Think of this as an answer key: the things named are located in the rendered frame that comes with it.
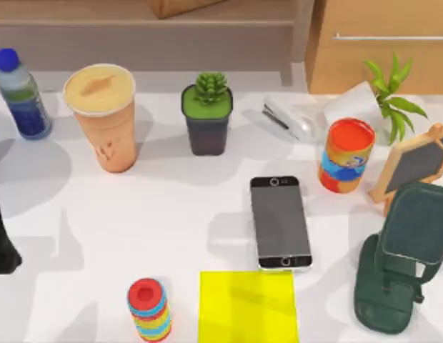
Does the flat yellow square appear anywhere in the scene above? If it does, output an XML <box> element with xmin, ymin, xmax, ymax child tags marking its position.
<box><xmin>198</xmin><ymin>270</ymin><xmax>300</xmax><ymax>343</ymax></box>

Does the wooden box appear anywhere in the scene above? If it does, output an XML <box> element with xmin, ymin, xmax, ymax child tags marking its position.
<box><xmin>146</xmin><ymin>0</ymin><xmax>228</xmax><ymax>20</ymax></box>

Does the stack of coloured rings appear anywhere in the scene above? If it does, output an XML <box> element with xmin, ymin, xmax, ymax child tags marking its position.
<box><xmin>126</xmin><ymin>277</ymin><xmax>173</xmax><ymax>341</ymax></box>

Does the blue capped water bottle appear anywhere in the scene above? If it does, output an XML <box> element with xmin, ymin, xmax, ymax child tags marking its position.
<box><xmin>0</xmin><ymin>48</ymin><xmax>53</xmax><ymax>140</ymax></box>

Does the wooden cupboard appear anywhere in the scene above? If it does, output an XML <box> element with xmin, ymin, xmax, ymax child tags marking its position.
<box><xmin>304</xmin><ymin>0</ymin><xmax>443</xmax><ymax>96</ymax></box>

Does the red and blue can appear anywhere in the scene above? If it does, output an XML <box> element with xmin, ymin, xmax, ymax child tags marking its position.
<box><xmin>317</xmin><ymin>118</ymin><xmax>377</xmax><ymax>194</ymax></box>

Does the white stapler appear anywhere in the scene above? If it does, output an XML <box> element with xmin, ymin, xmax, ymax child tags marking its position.
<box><xmin>261</xmin><ymin>94</ymin><xmax>314</xmax><ymax>143</ymax></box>

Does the black smartphone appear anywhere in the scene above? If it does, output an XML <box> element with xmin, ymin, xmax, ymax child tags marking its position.
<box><xmin>249</xmin><ymin>175</ymin><xmax>314</xmax><ymax>271</ymax></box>

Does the dark green phone stand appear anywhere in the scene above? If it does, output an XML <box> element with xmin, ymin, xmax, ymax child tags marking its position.
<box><xmin>353</xmin><ymin>182</ymin><xmax>443</xmax><ymax>335</ymax></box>

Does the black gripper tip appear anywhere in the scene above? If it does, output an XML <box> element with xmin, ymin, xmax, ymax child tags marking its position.
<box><xmin>0</xmin><ymin>182</ymin><xmax>23</xmax><ymax>275</ymax></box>

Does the long metal handle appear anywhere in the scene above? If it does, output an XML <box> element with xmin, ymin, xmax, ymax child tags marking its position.
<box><xmin>332</xmin><ymin>31</ymin><xmax>443</xmax><ymax>41</ymax></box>

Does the succulent in dark pot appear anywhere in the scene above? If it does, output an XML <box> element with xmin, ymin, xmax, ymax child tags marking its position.
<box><xmin>181</xmin><ymin>71</ymin><xmax>234</xmax><ymax>157</ymax></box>

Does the wooden open shelf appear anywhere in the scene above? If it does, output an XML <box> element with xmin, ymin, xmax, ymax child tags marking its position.
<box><xmin>0</xmin><ymin>0</ymin><xmax>315</xmax><ymax>87</ymax></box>

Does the wooden framed blackboard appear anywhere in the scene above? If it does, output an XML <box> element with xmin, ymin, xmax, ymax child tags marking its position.
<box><xmin>367</xmin><ymin>123</ymin><xmax>443</xmax><ymax>217</ymax></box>

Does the green plant in white pot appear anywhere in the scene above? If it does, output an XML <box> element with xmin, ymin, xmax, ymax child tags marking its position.
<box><xmin>322</xmin><ymin>51</ymin><xmax>429</xmax><ymax>146</ymax></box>

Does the orange cup with lid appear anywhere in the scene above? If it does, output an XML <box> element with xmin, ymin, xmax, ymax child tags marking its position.
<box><xmin>62</xmin><ymin>64</ymin><xmax>139</xmax><ymax>174</ymax></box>

